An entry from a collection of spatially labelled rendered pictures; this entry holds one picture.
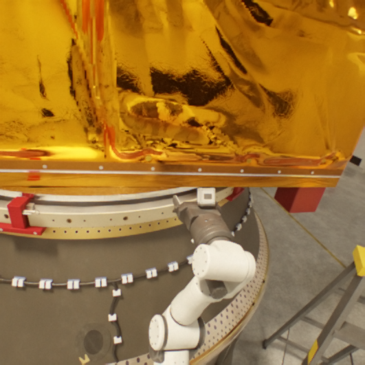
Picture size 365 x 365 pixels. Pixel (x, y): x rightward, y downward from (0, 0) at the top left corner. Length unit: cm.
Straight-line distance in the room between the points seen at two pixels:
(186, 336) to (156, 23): 75
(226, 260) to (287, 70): 54
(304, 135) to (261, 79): 25
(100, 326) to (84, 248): 26
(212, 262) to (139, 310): 48
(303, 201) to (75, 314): 97
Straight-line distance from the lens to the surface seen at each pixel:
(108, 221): 73
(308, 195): 116
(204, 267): 47
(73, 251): 81
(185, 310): 61
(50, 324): 92
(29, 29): 67
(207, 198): 62
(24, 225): 77
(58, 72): 66
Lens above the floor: 212
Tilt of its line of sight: 27 degrees down
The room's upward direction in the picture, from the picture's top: 9 degrees clockwise
